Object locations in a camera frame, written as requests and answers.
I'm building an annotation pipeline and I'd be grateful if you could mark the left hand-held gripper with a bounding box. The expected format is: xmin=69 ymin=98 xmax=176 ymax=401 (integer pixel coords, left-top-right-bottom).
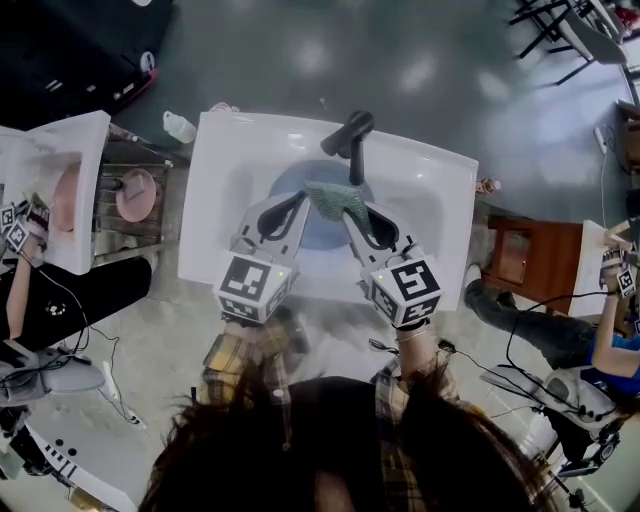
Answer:
xmin=213 ymin=190 xmax=315 ymax=325

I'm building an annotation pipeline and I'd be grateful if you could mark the cardboard box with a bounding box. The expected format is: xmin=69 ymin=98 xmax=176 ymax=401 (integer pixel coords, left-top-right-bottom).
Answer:
xmin=617 ymin=99 xmax=640 ymax=174

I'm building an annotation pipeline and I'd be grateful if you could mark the black faucet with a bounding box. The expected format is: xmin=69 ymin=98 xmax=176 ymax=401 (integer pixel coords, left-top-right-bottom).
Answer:
xmin=319 ymin=109 xmax=375 ymax=187

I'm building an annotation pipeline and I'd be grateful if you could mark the clear plastic bottle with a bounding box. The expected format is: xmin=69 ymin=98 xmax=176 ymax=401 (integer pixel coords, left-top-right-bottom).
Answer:
xmin=162 ymin=110 xmax=199 ymax=145

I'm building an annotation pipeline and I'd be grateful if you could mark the steel sink stand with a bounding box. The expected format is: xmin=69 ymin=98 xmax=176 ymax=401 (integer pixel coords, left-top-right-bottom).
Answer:
xmin=91 ymin=123 xmax=177 ymax=267

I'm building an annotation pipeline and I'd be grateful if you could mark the person's right forearm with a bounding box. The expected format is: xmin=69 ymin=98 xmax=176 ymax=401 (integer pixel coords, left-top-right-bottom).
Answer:
xmin=372 ymin=319 xmax=459 ymax=401

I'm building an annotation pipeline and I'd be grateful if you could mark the black equipment case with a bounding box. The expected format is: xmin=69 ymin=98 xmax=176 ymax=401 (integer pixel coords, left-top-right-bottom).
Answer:
xmin=0 ymin=0 xmax=179 ymax=115

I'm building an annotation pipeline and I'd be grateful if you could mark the white backpack rig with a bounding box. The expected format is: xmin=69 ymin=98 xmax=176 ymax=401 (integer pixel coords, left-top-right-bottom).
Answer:
xmin=479 ymin=362 xmax=621 ymax=481

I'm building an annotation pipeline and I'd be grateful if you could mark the wooden cabinet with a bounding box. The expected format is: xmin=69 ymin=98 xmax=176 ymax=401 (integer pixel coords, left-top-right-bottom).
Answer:
xmin=487 ymin=214 xmax=586 ymax=317

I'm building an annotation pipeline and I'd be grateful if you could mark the blue large plate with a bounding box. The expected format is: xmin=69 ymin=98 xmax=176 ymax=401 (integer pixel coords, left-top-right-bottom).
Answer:
xmin=268 ymin=158 xmax=375 ymax=252

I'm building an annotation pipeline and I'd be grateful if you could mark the person's torso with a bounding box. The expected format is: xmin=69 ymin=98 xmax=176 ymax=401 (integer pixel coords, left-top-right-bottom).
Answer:
xmin=197 ymin=374 xmax=501 ymax=512

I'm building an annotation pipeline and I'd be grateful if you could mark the pink plate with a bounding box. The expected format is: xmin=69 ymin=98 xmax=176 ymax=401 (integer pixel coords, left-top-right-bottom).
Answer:
xmin=51 ymin=162 xmax=84 ymax=235
xmin=115 ymin=168 xmax=157 ymax=223

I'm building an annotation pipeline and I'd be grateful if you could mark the green sponge cloth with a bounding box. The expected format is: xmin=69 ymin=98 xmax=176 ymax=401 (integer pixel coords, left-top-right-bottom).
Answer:
xmin=303 ymin=179 xmax=372 ymax=235

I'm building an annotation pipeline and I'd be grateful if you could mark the white ceramic sink basin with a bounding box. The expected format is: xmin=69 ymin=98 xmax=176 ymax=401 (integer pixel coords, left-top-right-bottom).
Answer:
xmin=0 ymin=110 xmax=112 ymax=276
xmin=177 ymin=110 xmax=480 ymax=312
xmin=567 ymin=219 xmax=632 ymax=319

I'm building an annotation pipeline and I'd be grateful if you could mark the grey chair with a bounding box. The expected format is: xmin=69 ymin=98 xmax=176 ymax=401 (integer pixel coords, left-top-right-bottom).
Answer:
xmin=559 ymin=0 xmax=630 ymax=89

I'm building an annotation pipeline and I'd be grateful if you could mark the white cabinet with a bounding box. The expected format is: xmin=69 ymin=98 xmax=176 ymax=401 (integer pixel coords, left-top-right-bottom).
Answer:
xmin=22 ymin=414 xmax=151 ymax=512

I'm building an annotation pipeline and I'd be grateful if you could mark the person's left forearm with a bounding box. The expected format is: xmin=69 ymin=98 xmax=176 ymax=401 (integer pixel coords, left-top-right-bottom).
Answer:
xmin=201 ymin=319 xmax=301 ymax=401

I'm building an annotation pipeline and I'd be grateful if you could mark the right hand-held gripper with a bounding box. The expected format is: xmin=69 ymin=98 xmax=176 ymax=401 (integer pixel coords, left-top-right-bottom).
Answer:
xmin=340 ymin=201 xmax=445 ymax=330

